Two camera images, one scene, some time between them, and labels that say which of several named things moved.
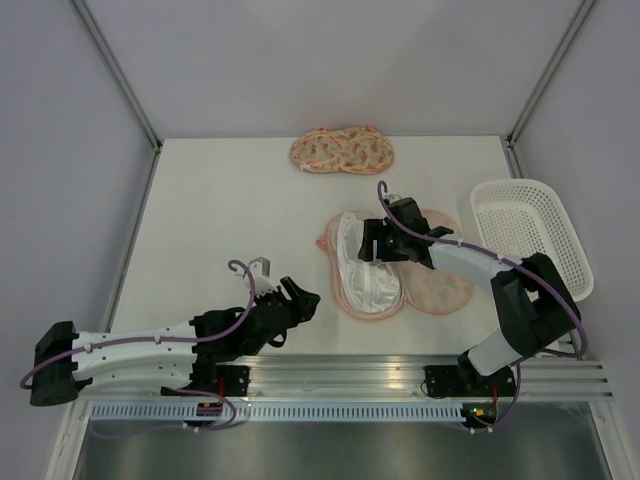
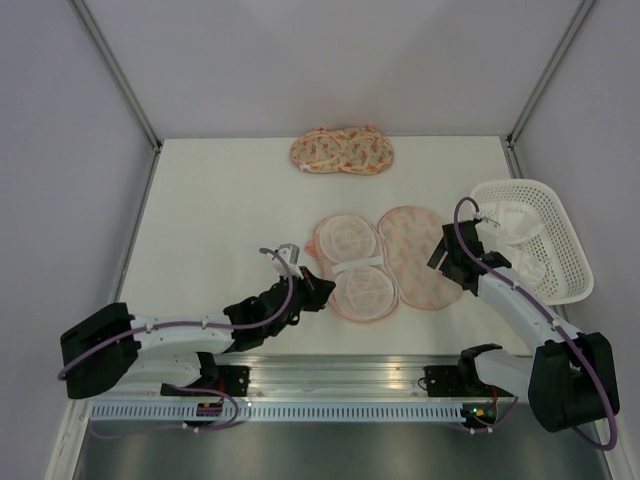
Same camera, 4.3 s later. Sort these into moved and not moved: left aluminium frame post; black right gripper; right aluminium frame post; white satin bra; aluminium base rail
Moved: white satin bra; black right gripper
Not moved: left aluminium frame post; right aluminium frame post; aluminium base rail
